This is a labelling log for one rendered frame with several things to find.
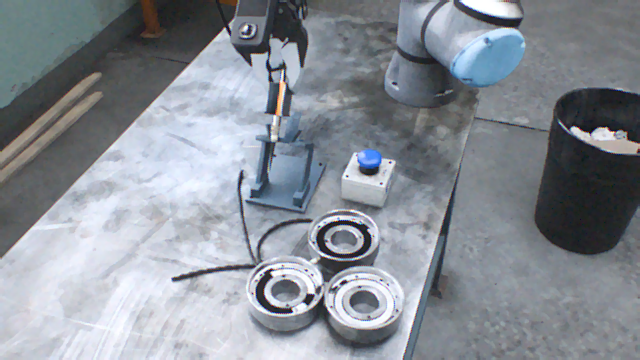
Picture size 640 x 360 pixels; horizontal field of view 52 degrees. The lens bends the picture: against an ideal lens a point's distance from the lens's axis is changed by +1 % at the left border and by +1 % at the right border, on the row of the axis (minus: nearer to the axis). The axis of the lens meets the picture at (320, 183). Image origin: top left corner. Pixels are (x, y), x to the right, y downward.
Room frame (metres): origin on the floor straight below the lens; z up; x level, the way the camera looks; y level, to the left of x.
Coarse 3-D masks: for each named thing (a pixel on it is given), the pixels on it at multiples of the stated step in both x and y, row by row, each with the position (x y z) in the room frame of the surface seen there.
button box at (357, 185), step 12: (348, 168) 0.81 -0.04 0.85; (360, 168) 0.80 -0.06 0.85; (384, 168) 0.81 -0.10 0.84; (348, 180) 0.78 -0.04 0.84; (360, 180) 0.78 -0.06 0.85; (372, 180) 0.78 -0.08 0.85; (384, 180) 0.78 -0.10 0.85; (348, 192) 0.78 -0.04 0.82; (360, 192) 0.77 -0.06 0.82; (372, 192) 0.77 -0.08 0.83; (384, 192) 0.77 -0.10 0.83; (372, 204) 0.77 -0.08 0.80
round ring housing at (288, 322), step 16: (288, 256) 0.62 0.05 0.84; (256, 272) 0.60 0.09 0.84; (304, 272) 0.60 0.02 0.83; (320, 272) 0.59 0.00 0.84; (272, 288) 0.58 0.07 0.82; (288, 288) 0.59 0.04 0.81; (304, 288) 0.57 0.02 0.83; (256, 304) 0.54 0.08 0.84; (272, 304) 0.55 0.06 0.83; (288, 304) 0.55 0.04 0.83; (320, 304) 0.55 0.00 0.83; (272, 320) 0.52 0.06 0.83; (288, 320) 0.52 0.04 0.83; (304, 320) 0.52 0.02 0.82
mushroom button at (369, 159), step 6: (366, 150) 0.82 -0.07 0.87; (372, 150) 0.82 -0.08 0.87; (360, 156) 0.80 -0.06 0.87; (366, 156) 0.80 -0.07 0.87; (372, 156) 0.80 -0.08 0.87; (378, 156) 0.80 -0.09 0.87; (360, 162) 0.79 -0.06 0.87; (366, 162) 0.79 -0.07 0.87; (372, 162) 0.79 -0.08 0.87; (378, 162) 0.79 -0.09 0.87; (366, 168) 0.80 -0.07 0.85; (372, 168) 0.79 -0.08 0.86
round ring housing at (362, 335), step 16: (352, 272) 0.60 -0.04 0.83; (368, 272) 0.60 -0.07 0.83; (384, 272) 0.59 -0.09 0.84; (336, 288) 0.57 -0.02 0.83; (352, 288) 0.57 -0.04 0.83; (368, 288) 0.57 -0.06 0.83; (400, 288) 0.56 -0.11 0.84; (352, 304) 0.56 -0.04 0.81; (368, 304) 0.57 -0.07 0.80; (384, 304) 0.55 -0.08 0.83; (400, 304) 0.55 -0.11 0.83; (336, 320) 0.51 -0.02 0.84; (368, 320) 0.52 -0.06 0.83; (400, 320) 0.52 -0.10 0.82; (352, 336) 0.50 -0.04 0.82; (368, 336) 0.50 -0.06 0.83; (384, 336) 0.50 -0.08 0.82
